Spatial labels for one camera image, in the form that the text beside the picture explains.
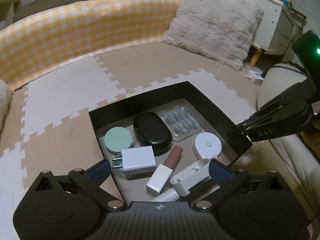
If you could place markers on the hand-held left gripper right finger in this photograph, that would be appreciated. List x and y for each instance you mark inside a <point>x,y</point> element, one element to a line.
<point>220,172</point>

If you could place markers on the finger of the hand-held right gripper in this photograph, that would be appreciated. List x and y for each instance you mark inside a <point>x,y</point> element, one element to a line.
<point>270,131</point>

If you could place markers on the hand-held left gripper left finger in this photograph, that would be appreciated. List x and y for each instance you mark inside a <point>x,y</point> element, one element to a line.
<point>98,171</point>

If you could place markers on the white round tape measure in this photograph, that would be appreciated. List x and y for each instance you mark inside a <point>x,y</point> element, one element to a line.
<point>207,145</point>

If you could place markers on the green round compact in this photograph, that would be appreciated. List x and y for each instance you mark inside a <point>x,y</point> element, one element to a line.
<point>118,140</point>

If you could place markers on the white charger adapter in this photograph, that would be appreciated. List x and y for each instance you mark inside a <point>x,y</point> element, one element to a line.
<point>138,158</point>

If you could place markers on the brown lip gloss tube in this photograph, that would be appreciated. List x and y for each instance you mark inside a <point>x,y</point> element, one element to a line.
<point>165,170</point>

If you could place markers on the black cardboard box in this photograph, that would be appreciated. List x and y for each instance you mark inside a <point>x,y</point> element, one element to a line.
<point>212,107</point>

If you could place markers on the clear plastic ampoule case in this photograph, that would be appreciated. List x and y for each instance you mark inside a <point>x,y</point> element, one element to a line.
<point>181,122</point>

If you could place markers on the black oval case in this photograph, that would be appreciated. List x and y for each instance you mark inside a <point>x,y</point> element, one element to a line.
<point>151,131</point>

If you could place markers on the white cabinet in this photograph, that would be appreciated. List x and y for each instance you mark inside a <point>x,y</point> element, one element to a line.
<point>277,25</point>

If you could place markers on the foam puzzle floor mat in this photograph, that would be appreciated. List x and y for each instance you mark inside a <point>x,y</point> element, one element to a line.
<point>62,100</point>

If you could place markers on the fluffy white pillow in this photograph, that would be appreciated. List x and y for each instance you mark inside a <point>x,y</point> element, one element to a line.
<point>215,22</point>

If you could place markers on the yellow checked bed cover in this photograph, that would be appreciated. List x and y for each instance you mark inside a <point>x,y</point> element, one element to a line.
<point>75,35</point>

